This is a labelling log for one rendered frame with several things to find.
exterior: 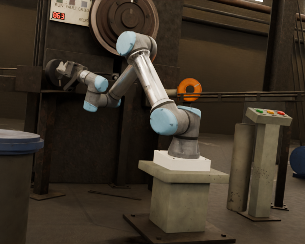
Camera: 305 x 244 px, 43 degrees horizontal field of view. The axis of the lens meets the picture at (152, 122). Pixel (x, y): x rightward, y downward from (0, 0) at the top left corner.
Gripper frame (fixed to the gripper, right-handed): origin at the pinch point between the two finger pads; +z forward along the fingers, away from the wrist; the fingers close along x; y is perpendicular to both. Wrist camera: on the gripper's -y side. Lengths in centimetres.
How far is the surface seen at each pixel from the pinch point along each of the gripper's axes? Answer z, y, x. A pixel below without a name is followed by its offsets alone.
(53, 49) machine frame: 30.8, 7.3, -21.0
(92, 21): 16.4, 32.3, -32.5
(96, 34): 12.5, 25.3, -35.5
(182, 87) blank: -37, 10, -76
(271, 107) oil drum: -31, 8, -322
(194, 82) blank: -43, 16, -79
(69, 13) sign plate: 35, 32, -30
